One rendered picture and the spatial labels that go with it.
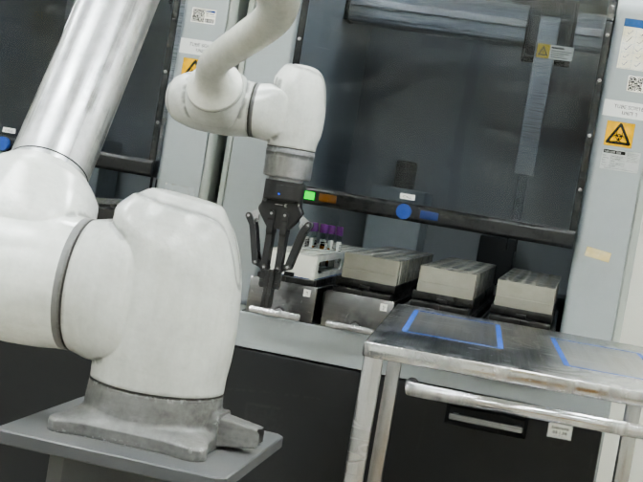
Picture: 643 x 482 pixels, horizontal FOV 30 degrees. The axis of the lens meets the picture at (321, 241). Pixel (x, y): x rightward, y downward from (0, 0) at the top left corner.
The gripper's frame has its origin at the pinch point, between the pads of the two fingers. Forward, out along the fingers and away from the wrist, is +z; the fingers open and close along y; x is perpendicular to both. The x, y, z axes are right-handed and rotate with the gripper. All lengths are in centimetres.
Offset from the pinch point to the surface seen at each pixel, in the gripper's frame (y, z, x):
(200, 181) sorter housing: 22.8, -17.3, -20.8
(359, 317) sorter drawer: -15.7, 3.4, -11.7
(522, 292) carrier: -45.3, -6.3, -19.0
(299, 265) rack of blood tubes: -1.8, -4.2, -15.4
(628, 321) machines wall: -72, 4, -131
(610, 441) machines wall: -73, 38, -132
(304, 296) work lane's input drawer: -4.5, 1.5, -11.7
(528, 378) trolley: -50, 0, 61
